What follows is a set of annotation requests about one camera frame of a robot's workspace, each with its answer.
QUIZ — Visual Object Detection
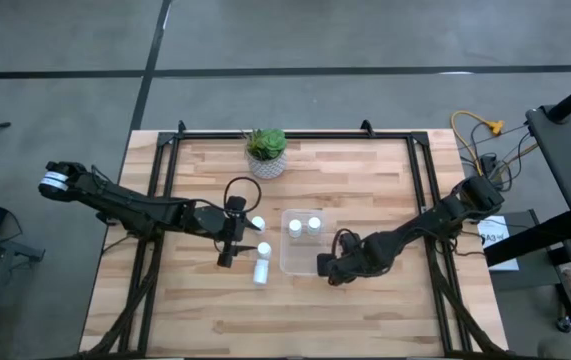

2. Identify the yellow extension cord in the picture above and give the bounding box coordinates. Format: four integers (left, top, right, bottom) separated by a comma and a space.
450, 110, 507, 169

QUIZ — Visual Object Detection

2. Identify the succulent in patterned pot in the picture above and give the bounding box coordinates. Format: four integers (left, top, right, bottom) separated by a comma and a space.
242, 127, 289, 181

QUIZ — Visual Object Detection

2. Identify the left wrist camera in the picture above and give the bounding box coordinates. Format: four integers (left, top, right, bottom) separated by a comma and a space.
226, 195, 248, 215

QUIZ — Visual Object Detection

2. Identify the black metal table frame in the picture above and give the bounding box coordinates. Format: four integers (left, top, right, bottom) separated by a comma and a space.
82, 119, 504, 359

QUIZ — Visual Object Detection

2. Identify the black equipment stand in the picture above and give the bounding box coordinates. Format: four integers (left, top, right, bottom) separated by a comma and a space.
484, 69, 571, 331

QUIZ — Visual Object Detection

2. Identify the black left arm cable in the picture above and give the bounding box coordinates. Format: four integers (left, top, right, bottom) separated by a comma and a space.
223, 176, 263, 214

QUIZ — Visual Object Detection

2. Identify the white paper sheet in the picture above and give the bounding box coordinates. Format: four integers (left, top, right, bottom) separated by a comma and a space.
477, 214, 521, 272

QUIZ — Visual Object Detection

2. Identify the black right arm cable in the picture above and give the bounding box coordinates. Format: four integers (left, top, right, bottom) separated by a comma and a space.
331, 228, 361, 251

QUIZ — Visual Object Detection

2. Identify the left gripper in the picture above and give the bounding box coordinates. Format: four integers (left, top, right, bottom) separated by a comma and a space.
211, 213, 262, 268

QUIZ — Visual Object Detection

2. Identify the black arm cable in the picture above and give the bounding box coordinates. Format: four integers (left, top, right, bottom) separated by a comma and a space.
331, 228, 361, 251
223, 176, 263, 214

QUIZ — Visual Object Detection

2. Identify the clear plastic basket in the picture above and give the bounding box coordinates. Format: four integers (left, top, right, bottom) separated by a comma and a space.
279, 208, 330, 278

